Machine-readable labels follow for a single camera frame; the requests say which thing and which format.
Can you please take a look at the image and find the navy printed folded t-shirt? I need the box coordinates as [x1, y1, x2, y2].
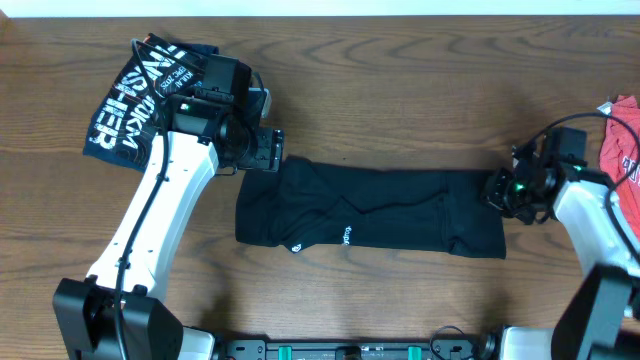
[83, 34, 219, 171]

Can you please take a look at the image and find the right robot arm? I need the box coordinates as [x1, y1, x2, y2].
[476, 127, 639, 359]

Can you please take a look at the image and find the black t-shirt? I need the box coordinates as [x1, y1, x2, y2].
[235, 157, 506, 259]

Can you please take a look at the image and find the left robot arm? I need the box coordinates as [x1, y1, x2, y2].
[52, 55, 284, 359]

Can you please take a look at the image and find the red t-shirt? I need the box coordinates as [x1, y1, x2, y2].
[599, 95, 639, 227]

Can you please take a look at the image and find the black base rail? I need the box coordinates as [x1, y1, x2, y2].
[179, 327, 501, 360]

